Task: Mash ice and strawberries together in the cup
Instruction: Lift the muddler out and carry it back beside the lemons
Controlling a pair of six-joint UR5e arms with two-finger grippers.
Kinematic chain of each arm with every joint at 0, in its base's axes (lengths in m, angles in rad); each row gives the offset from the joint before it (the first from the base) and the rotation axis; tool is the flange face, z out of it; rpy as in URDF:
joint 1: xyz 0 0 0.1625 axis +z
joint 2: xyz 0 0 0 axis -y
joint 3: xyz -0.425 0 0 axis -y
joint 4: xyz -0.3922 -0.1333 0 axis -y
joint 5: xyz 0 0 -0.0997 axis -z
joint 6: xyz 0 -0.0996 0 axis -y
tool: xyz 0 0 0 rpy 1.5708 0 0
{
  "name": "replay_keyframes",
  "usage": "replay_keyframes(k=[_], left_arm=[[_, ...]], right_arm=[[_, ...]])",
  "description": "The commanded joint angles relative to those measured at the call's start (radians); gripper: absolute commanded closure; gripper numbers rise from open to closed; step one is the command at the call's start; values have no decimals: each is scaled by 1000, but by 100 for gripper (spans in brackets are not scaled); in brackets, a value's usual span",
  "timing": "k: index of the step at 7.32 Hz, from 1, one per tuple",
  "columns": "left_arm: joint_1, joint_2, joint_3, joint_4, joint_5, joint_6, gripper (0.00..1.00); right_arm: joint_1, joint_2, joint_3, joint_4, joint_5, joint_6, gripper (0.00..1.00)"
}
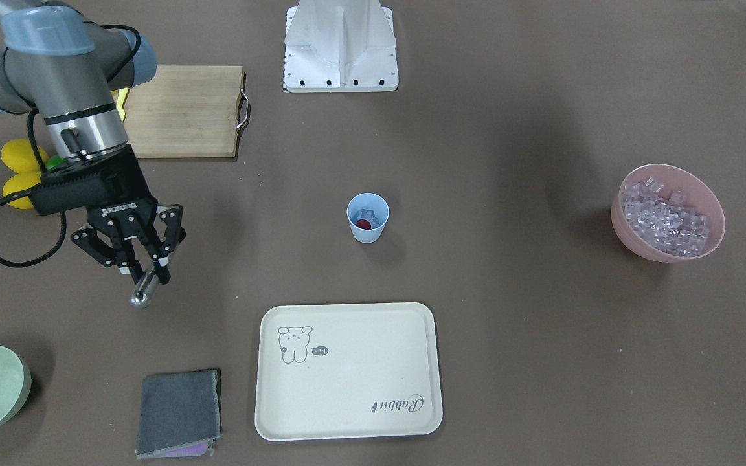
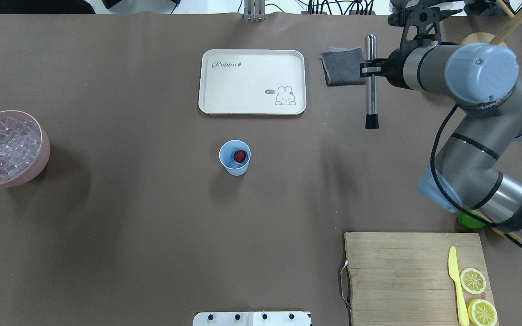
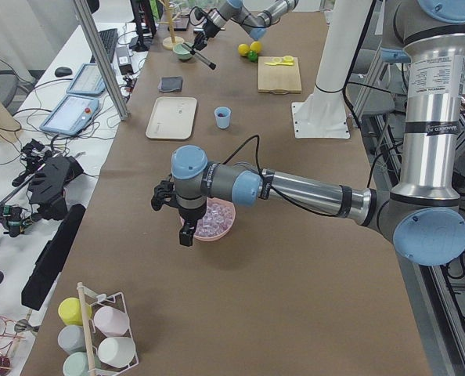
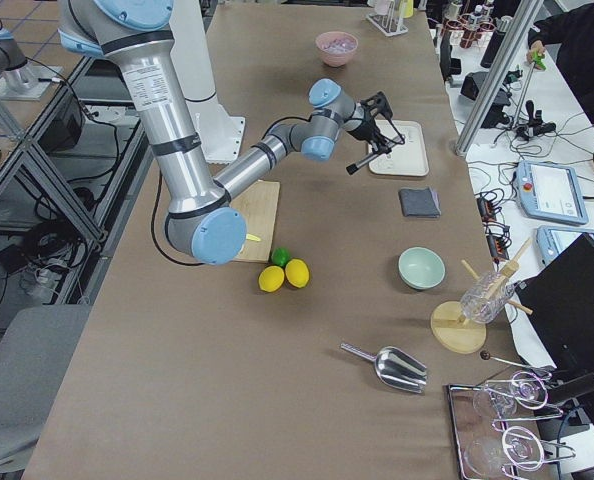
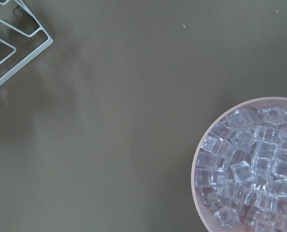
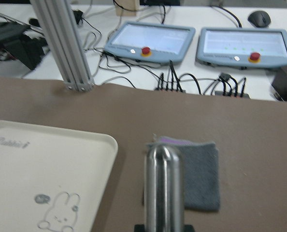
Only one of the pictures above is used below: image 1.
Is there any green lime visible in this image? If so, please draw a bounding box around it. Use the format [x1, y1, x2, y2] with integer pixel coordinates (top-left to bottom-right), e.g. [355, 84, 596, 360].
[45, 155, 66, 171]

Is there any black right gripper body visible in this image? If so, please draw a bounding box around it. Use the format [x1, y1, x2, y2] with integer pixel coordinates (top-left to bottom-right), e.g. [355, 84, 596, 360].
[28, 144, 185, 267]

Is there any light blue plastic cup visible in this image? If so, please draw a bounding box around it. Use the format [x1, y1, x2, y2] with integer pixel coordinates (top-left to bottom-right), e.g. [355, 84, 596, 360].
[346, 192, 390, 244]

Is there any yellow plastic knife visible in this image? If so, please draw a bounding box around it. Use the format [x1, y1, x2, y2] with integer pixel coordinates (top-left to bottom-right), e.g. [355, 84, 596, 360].
[113, 88, 130, 121]

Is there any bamboo cutting board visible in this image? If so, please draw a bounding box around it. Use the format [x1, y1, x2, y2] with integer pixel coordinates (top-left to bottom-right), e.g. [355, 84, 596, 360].
[124, 65, 251, 159]

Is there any cream rabbit tray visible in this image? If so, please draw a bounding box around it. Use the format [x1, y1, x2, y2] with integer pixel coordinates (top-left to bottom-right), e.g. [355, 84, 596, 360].
[254, 303, 444, 441]

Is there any steel muddler black tip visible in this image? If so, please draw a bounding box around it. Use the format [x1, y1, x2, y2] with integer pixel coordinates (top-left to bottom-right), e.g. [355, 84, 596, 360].
[130, 268, 160, 309]

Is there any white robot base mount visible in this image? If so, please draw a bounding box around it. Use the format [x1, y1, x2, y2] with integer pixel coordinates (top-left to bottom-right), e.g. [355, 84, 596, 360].
[282, 1, 400, 93]

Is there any pink bowl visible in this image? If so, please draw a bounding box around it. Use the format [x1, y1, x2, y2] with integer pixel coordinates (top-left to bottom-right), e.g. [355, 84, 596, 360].
[611, 163, 726, 263]

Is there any yellow lemon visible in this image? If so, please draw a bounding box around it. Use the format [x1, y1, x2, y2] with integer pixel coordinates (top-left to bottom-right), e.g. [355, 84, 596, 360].
[0, 139, 50, 174]
[2, 171, 41, 210]

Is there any clear ice cubes pile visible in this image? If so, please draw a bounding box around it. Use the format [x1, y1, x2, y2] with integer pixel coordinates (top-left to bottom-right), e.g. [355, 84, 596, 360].
[620, 177, 710, 257]

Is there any yellow lemon lower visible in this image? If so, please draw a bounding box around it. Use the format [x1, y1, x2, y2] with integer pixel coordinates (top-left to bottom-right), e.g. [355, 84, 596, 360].
[2, 171, 41, 210]

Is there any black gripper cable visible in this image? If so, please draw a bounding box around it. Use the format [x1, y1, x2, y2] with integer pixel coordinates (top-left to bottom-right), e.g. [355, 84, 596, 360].
[0, 110, 68, 268]

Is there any grey folded cloth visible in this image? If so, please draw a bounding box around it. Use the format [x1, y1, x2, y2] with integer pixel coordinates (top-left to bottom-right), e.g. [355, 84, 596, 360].
[135, 368, 221, 460]

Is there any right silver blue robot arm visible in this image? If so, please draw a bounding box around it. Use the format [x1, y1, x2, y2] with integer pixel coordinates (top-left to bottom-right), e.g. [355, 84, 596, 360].
[0, 1, 186, 284]

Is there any red strawberry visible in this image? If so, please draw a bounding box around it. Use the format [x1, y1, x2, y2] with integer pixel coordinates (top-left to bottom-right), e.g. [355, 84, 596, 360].
[354, 218, 373, 230]

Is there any yellow lemon upper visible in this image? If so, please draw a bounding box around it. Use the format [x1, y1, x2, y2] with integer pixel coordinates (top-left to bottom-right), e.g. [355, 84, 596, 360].
[0, 139, 50, 174]

